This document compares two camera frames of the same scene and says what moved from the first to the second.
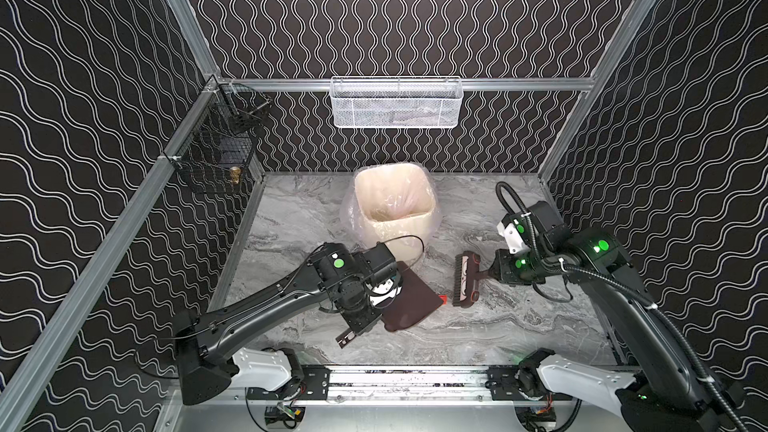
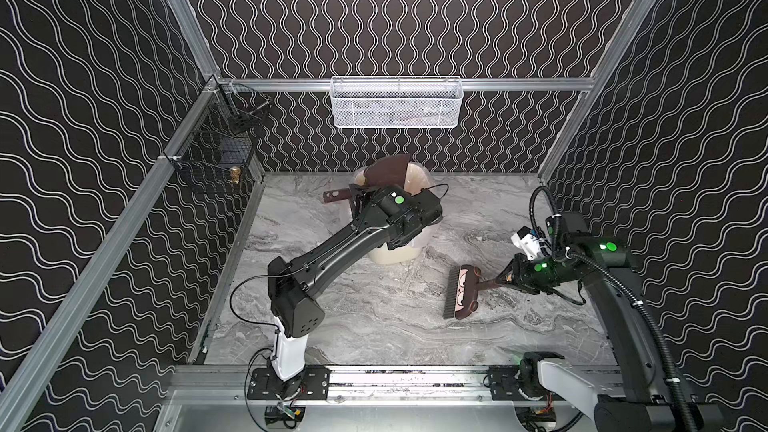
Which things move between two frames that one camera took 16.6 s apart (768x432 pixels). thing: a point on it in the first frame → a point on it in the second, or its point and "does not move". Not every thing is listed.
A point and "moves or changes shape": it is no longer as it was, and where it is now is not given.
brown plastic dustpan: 417,298 → 389,173
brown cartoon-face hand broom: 466,278 moves or changes shape
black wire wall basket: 220,138 does not move
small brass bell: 235,173 does not move
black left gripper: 365,318 → 363,200
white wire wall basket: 396,102 does not move
